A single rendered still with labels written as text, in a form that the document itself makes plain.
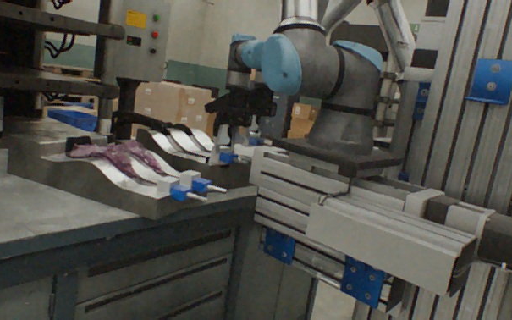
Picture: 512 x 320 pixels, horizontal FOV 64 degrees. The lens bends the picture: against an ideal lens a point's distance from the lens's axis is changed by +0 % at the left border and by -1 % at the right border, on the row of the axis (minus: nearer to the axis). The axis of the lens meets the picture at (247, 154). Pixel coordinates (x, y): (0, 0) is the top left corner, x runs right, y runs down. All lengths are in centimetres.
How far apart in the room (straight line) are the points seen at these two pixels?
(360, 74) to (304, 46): 14
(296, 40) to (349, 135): 23
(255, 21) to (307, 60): 887
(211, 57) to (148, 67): 830
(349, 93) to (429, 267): 39
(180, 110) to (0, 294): 444
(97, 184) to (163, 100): 437
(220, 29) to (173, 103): 525
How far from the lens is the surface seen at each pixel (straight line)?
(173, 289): 133
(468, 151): 101
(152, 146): 146
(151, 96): 560
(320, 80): 87
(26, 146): 127
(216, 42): 1037
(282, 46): 84
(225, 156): 127
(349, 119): 92
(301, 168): 96
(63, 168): 118
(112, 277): 116
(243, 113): 125
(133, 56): 208
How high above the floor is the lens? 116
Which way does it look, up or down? 10 degrees down
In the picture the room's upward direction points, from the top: 9 degrees clockwise
